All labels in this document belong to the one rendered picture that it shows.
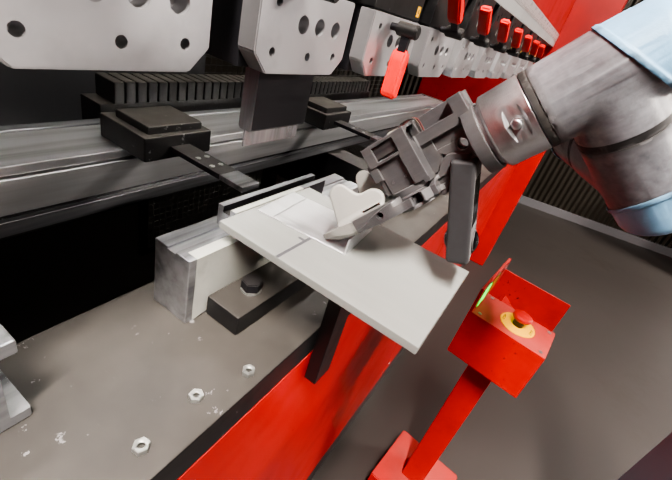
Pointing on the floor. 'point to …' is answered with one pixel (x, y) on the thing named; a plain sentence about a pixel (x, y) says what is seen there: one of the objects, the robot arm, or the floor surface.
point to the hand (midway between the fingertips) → (346, 228)
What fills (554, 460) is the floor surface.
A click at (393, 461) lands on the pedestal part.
